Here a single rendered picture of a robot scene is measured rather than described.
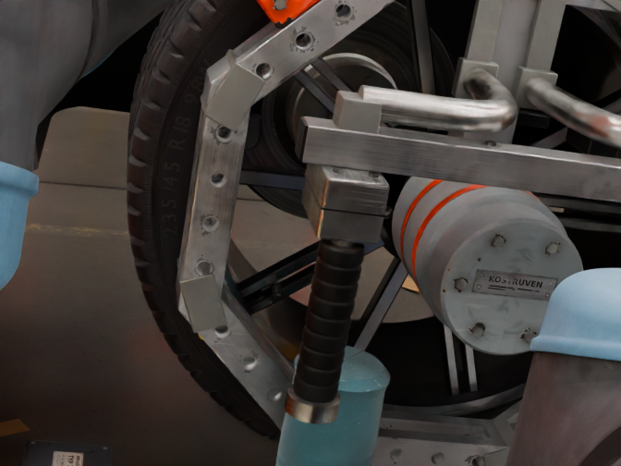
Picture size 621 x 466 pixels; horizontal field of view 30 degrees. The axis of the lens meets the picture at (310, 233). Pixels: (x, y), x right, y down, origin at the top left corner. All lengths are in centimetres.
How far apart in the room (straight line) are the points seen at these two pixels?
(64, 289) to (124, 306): 17
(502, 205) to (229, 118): 26
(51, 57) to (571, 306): 22
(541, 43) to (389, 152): 26
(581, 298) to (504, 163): 50
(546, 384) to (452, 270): 56
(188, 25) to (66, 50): 83
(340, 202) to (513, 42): 31
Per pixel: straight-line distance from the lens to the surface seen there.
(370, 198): 87
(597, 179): 95
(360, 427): 106
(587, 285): 43
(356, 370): 106
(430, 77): 120
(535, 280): 102
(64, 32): 30
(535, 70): 110
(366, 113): 88
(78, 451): 148
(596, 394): 41
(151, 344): 280
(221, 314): 113
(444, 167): 91
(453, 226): 102
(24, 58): 26
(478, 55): 109
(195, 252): 110
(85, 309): 295
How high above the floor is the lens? 118
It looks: 18 degrees down
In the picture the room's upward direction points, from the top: 10 degrees clockwise
